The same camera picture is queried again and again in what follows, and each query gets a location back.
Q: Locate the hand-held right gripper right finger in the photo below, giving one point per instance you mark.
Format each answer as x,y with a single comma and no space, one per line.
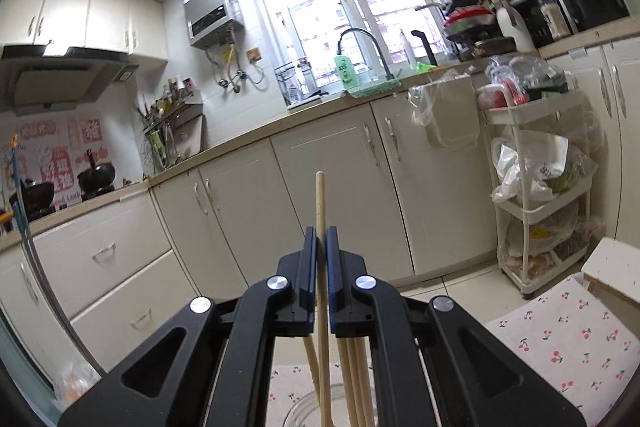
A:
337,267

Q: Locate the clear glass jar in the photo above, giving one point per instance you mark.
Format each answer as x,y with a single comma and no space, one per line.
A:
300,414

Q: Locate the white hanging trash bin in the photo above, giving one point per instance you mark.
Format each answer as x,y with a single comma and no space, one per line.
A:
450,112

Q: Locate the white thermos jug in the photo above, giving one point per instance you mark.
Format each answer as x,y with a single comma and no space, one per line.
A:
515,27

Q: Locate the cherry print tablecloth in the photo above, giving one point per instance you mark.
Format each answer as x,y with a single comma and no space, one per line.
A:
565,347

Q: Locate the metal wall rack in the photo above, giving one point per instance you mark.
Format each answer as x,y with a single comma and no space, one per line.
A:
185,132

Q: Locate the green sponge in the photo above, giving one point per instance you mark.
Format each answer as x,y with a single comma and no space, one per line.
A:
425,67

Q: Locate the black angled holder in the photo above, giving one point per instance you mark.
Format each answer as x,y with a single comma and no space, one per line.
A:
425,44

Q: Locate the clear plastic bottle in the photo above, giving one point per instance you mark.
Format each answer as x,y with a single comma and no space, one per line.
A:
552,12

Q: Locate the grey range hood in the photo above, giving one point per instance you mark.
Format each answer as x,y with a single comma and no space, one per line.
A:
55,77

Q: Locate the cream wall cabinets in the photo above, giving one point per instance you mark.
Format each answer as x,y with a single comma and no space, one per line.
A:
75,12

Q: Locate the clear plastic container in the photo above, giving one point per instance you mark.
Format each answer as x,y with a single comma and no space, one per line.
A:
292,84

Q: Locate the green dish cloth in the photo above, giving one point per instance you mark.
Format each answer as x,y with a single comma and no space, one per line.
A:
372,88

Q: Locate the row of condiment bottles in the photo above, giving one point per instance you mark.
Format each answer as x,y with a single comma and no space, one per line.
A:
175,92

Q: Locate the green dish soap bottle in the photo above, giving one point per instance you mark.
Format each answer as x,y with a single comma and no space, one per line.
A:
347,69

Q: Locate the pink wall poster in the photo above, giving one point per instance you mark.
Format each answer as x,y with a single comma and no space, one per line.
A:
55,147

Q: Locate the bagged food with red lids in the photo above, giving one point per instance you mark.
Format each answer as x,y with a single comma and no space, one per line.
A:
525,77

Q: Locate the cream base cabinets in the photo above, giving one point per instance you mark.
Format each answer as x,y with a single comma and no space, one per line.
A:
325,177

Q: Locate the blue grey mop pole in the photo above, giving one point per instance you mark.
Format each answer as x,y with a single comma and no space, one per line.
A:
16,177

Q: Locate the white stool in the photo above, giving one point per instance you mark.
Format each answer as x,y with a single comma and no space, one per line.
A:
615,267

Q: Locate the metal kitchen faucet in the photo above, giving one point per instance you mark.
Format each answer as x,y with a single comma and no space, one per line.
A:
380,52

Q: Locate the stack of pots and pans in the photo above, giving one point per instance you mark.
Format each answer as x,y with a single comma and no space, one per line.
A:
472,19

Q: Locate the white trolley cart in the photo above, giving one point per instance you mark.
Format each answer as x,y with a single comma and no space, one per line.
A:
530,209

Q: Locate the group of wooden chopsticks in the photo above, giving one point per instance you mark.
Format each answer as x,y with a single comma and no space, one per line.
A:
350,382

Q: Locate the black wok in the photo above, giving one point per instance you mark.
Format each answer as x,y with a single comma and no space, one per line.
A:
97,174
35,199

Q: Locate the bagged snacks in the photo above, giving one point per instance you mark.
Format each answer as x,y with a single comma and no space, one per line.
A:
540,247

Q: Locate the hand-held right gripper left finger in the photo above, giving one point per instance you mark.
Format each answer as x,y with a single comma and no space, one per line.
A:
307,267

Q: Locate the yellow wall socket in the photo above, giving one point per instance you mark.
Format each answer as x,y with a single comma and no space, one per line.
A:
254,54

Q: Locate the white plastic bags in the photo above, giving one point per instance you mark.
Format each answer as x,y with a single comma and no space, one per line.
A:
535,167

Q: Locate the silver water heater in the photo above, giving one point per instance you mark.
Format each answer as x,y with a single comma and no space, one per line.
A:
210,7

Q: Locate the clear plastic bag with oranges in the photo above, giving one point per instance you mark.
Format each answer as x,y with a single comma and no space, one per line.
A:
75,382

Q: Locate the slender wooden chopstick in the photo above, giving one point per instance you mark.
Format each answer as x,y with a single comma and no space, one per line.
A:
320,202

